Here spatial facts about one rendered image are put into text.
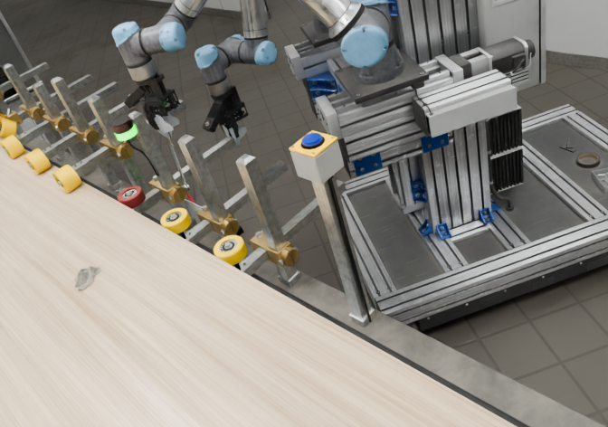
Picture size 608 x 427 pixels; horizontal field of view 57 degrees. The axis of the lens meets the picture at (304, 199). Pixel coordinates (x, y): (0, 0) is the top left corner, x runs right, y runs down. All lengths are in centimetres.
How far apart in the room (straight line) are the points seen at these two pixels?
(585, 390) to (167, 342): 139
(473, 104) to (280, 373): 94
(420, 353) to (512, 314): 101
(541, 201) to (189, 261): 152
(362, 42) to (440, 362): 78
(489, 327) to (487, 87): 96
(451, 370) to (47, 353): 90
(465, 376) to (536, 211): 123
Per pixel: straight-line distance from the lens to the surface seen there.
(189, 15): 172
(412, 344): 136
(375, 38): 146
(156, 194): 186
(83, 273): 157
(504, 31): 196
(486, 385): 129
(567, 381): 215
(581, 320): 231
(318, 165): 107
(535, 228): 234
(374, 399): 105
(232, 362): 118
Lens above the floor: 177
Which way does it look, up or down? 36 degrees down
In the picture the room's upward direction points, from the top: 18 degrees counter-clockwise
